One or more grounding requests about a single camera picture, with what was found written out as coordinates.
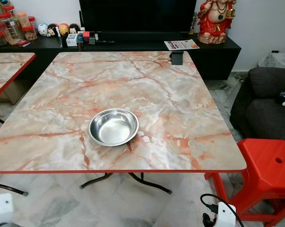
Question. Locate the round stainless steel bowl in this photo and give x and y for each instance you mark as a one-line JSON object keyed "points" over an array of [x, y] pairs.
{"points": [[113, 127]]}

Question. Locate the black metal table leg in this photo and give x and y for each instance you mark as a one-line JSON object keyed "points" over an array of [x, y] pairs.
{"points": [[10, 188], [149, 184], [96, 179]]}

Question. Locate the red plastic stool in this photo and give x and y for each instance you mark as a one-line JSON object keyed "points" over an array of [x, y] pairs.
{"points": [[265, 165]]}

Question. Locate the dark grey fabric sofa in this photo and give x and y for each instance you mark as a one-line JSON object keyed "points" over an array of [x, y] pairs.
{"points": [[263, 113]]}

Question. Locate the black low tv cabinet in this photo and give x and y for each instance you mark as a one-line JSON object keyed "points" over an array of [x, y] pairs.
{"points": [[213, 57]]}

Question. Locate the grey table edge clamp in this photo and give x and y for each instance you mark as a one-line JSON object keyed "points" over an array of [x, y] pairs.
{"points": [[177, 57]]}

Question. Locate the grey patterned side table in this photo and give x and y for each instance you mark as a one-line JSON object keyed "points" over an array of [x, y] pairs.
{"points": [[277, 60]]}

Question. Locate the printed paper flyer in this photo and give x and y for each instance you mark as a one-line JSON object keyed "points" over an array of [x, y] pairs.
{"points": [[180, 45]]}

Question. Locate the red laughing buddha statue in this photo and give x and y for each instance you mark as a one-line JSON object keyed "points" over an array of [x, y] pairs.
{"points": [[214, 23]]}

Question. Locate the black remote control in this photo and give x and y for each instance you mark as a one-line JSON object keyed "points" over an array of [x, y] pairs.
{"points": [[102, 41]]}

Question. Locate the black flat screen television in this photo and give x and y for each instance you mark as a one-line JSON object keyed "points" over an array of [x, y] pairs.
{"points": [[138, 14]]}

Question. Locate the small blue toy figure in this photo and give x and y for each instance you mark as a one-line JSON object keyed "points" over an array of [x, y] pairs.
{"points": [[79, 41]]}

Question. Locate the small red box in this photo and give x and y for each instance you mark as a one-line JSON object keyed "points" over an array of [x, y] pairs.
{"points": [[86, 34]]}

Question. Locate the small white box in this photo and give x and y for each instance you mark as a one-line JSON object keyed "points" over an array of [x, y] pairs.
{"points": [[71, 40]]}

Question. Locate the light wooden cabinet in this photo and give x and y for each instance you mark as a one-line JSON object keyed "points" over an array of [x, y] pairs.
{"points": [[12, 93]]}

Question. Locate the yellow round figurine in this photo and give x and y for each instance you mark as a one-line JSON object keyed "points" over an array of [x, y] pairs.
{"points": [[63, 29]]}

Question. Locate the black and white round figurine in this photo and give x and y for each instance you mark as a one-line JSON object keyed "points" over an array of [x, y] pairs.
{"points": [[53, 30]]}

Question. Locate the flat red packet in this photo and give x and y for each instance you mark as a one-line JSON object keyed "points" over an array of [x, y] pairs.
{"points": [[22, 43]]}

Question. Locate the jar of nuts red lid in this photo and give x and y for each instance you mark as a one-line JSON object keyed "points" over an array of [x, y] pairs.
{"points": [[29, 33]]}

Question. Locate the clear jar orange contents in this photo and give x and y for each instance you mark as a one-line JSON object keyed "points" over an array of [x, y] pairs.
{"points": [[23, 20]]}

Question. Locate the large clear jar red lid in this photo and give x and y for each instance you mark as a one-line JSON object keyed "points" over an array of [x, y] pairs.
{"points": [[9, 29]]}

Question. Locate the small clear jar red lid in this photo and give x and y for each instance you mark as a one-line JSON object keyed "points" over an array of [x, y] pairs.
{"points": [[8, 9]]}

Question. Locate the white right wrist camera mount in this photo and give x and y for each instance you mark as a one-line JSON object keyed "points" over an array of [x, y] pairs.
{"points": [[225, 215]]}

